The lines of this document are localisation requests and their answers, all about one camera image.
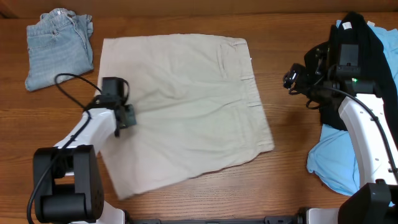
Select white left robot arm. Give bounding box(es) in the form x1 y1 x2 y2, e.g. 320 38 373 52
27 93 134 223

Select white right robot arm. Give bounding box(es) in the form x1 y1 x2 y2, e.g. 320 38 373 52
301 78 397 223

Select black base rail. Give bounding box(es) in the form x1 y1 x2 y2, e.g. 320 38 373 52
124 208 309 224

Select folded light blue jeans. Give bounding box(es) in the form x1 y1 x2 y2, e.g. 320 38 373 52
25 8 94 91

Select black garment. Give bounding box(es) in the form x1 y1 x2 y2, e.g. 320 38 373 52
304 12 397 139

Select beige khaki shorts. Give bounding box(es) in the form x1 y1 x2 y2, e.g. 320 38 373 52
99 34 274 200

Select light blue t-shirt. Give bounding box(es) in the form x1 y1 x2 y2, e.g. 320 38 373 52
307 22 397 197

